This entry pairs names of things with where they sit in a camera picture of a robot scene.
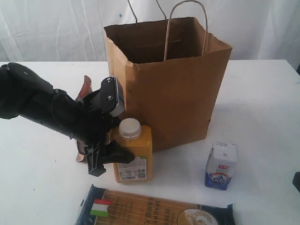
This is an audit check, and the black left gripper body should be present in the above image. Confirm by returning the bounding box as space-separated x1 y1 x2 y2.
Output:
52 89 120 146

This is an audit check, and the brown paper bag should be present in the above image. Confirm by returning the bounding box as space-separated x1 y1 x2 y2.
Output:
104 15 232 151

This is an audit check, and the brown crumpled snack pouch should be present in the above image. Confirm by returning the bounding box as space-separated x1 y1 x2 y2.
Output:
75 74 113 163

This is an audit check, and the small white blue milk carton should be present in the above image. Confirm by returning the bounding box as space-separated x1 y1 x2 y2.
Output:
205 142 238 190

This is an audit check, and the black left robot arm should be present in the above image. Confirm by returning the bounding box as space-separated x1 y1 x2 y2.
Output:
0 62 135 177

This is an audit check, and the spaghetti packet dark blue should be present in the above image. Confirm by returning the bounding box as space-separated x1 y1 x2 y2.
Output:
76 185 235 225

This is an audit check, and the yellow millet bottle white cap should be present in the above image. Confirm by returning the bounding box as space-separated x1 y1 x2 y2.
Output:
112 118 153 184

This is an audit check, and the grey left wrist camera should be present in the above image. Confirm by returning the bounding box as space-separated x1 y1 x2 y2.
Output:
99 76 125 117

